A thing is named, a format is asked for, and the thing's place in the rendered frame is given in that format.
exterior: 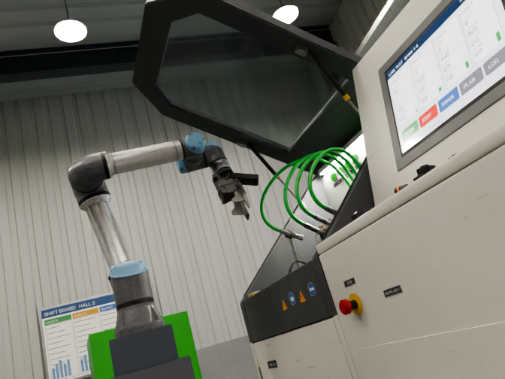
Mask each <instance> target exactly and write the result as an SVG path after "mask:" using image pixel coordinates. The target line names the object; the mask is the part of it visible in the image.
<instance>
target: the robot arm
mask: <svg viewBox="0 0 505 379"><path fill-rule="evenodd" d="M205 143H206V141H205V138H204V136H203V135H202V134H200V133H198V132H191V133H189V134H188V135H187V136H186V138H184V139H180V140H176V141H169V142H165V143H161V144H154V145H150V146H146V147H139V148H135V149H131V150H124V151H120V152H116V153H106V152H100V153H94V154H91V155H88V156H85V157H82V158H80V159H78V160H77V161H75V162H74V163H73V164H72V165H71V167H70V168H69V171H68V180H69V182H70V185H71V188H72V191H73V194H74V197H75V198H76V200H77V203H78V205H79V207H80V209H81V210H82V211H85V212H86V213H87V215H88V218H89V221H90V223H91V225H92V228H93V230H94V233H95V235H96V238H97V239H98V242H99V245H100V247H101V250H102V253H103V254H104V258H105V260H106V262H107V265H108V267H109V269H110V274H109V275H108V280H109V281H110V285H111V287H112V289H113V295H114V299H115V304H116V312H117V319H116V328H115V338H121V337H124V336H127V335H132V334H135V333H138V332H143V331H147V330H150V329H154V328H158V327H161V326H165V321H164V320H163V319H162V316H161V314H160V313H159V311H158V309H157V308H156V306H155V302H154V298H153V291H152V287H151V283H150V276H149V272H148V266H147V263H146V261H144V260H142V259H141V260H133V258H132V255H131V253H130V251H129V248H128V246H127V243H126V242H125V239H124V237H123V234H122V232H121V229H120V227H119V224H118V222H117V221H116V218H115V215H114V213H113V210H112V208H111V206H110V200H111V195H110V192H109V190H108V188H107V185H106V183H105V181H104V180H107V179H111V178H112V177H113V176H114V175H115V174H121V173H125V172H128V171H135V170H138V169H142V168H149V167H153V166H156V165H163V164H166V163H170V162H176V165H177V169H178V171H179V173H181V174H184V173H190V172H191V171H197V170H200V169H203V168H208V167H210V168H211V170H212V172H213V174H212V178H213V179H212V181H213V184H214V186H215V187H216V190H217V192H218V196H219V199H220V201H221V203H222V204H223V205H224V204H226V203H228V202H231V201H233V202H234V209H233V210H232V211H231V214H232V215H234V216H236V215H244V216H245V218H246V219H247V220H249V212H248V210H247V208H246V206H247V207H248V208H250V201H249V198H248V196H247V194H246V191H245V189H244V188H243V185H250V186H258V185H259V175H258V174H244V173H234V172H233V171H232V167H231V166H230V164H229V162H228V160H227V158H226V156H225V154H224V153H223V150H222V148H221V147H220V145H219V144H218V143H217V142H216V141H208V142H207V143H206V144H205ZM244 202H245V203H246V205H245V203H244Z"/></svg>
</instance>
